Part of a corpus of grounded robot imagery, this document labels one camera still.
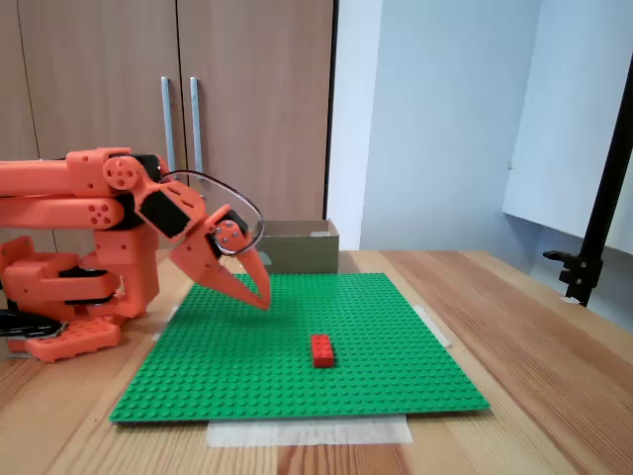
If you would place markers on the red lego block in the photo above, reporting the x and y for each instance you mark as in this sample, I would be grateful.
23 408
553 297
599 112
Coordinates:
322 352

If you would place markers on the open cardboard box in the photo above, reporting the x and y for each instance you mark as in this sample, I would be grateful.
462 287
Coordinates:
306 255

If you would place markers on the green lego baseplate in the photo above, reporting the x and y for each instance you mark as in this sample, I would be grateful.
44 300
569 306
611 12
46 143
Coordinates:
297 386

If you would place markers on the wooden cabinet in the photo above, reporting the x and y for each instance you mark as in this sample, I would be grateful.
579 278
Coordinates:
247 74

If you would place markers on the wide masking tape strip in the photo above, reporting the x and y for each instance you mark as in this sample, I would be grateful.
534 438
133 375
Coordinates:
306 435

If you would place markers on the white panel board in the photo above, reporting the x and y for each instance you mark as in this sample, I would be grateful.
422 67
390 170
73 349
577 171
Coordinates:
569 148

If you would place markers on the black stand pole with clamp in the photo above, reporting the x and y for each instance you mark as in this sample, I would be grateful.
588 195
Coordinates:
601 222

